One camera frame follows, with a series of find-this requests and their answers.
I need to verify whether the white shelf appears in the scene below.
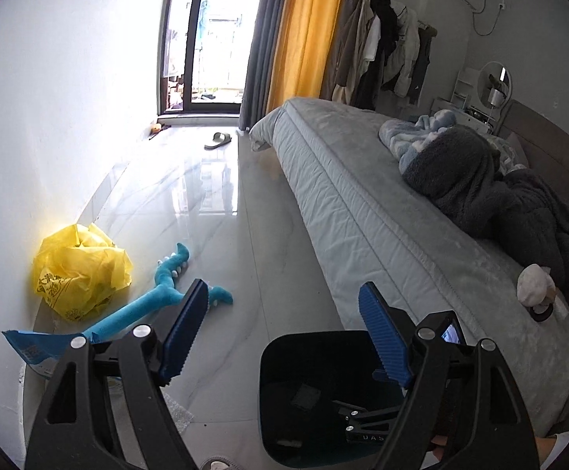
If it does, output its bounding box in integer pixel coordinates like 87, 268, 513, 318
453, 69, 481, 108

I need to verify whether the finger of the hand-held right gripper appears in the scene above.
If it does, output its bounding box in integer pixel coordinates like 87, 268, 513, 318
332, 399, 405, 447

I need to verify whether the blue plush toy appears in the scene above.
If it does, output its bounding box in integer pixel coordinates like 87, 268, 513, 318
83, 242, 234, 348

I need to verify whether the clear bubble wrap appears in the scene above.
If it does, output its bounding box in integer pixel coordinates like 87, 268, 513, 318
164, 394, 194, 434

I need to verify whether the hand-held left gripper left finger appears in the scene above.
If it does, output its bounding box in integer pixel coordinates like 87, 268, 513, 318
24, 278, 211, 470

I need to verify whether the person's right forearm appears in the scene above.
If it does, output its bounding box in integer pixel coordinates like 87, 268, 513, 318
533, 430, 569, 470

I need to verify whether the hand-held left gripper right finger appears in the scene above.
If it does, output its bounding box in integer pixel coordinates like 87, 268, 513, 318
358, 281, 541, 470

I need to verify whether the grey knitted slipper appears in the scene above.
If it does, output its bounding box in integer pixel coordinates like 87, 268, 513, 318
200, 456, 240, 470

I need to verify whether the yellow plastic bag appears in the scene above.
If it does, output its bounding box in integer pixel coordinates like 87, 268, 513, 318
32, 224, 133, 323

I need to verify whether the hanging white jacket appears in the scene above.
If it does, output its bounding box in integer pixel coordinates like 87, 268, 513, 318
381, 5, 421, 99

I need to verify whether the dark grey fleece blanket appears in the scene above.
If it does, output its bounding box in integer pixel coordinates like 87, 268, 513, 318
404, 125, 569, 329

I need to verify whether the white bedside table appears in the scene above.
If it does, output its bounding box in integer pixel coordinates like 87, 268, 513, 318
431, 97, 500, 134

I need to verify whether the glass balcony door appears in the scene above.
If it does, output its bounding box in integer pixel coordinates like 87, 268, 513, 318
157, 0, 270, 116

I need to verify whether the round white mirror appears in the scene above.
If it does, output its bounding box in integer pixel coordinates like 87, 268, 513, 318
478, 61, 511, 108

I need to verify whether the hanging black garment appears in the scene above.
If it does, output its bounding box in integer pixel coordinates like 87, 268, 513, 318
370, 0, 399, 56

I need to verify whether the hanging white shirt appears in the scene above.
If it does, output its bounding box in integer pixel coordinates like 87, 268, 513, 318
360, 14, 382, 62

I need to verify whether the yellow curtain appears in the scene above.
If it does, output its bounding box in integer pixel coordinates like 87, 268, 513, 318
265, 0, 349, 113

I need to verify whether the brown headboard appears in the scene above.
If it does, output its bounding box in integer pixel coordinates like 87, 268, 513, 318
497, 100, 569, 197

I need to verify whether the blue white fleece blanket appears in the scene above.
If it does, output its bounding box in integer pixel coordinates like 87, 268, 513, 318
380, 110, 462, 174

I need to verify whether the hanging dark grey garment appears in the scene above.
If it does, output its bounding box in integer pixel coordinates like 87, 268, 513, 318
411, 27, 435, 105

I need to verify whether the dark teal waste bin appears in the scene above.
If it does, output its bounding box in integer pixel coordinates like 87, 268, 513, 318
259, 330, 415, 469

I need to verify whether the black ring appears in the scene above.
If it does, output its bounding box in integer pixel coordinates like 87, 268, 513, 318
527, 301, 556, 324

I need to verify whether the grey quilted bed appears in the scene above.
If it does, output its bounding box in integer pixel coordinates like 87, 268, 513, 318
250, 97, 569, 439

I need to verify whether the hanging grey coat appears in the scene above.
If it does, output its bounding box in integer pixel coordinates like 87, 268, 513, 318
332, 0, 370, 103

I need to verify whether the grey slide slipper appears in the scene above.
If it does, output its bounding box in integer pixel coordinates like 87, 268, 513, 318
204, 132, 234, 150

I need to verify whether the patterned pillow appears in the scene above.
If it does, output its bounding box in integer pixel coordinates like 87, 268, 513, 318
485, 134, 530, 177

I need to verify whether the blue white packaging bag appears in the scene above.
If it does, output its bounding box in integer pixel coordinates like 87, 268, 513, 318
1, 329, 94, 380

